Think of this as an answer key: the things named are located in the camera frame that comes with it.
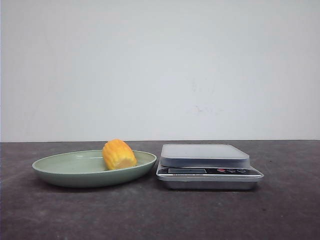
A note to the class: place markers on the light green plate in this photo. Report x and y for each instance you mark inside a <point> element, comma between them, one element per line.
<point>87,169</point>

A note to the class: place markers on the silver digital kitchen scale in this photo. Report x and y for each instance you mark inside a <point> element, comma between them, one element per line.
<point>206,167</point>

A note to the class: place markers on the yellow corn cob piece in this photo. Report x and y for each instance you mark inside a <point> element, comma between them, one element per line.
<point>118,155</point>

